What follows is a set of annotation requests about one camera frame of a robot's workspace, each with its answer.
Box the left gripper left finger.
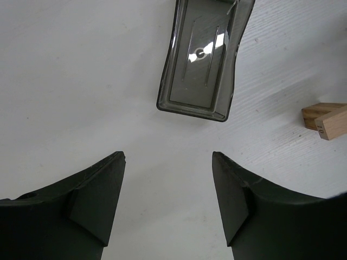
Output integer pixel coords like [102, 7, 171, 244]
[1, 151, 126, 259]

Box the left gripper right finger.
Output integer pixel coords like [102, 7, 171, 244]
[212, 152, 346, 259]

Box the striped brown wood block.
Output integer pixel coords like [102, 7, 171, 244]
[301, 103, 346, 131]

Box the light wood rectangular block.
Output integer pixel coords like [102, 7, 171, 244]
[314, 106, 347, 140]

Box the grey translucent plastic bin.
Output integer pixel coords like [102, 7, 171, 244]
[156, 0, 255, 122]

